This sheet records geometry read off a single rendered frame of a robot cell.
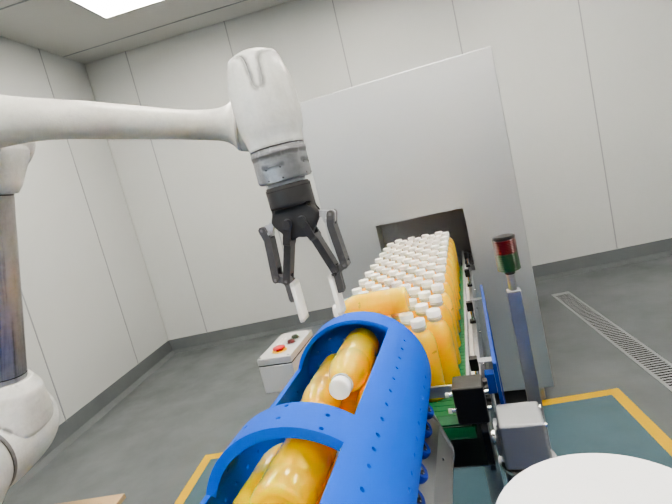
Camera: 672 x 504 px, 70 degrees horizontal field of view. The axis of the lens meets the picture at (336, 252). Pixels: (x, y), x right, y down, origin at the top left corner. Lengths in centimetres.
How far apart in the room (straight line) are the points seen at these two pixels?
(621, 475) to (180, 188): 530
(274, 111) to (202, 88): 491
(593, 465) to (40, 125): 97
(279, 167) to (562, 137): 487
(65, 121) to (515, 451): 117
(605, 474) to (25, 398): 104
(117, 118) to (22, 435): 65
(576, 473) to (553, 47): 500
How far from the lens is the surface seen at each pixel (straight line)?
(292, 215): 79
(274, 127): 76
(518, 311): 148
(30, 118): 88
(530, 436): 130
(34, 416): 120
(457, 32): 542
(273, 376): 136
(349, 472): 61
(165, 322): 612
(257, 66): 78
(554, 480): 82
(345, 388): 87
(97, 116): 88
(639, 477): 83
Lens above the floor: 152
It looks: 8 degrees down
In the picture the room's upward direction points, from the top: 14 degrees counter-clockwise
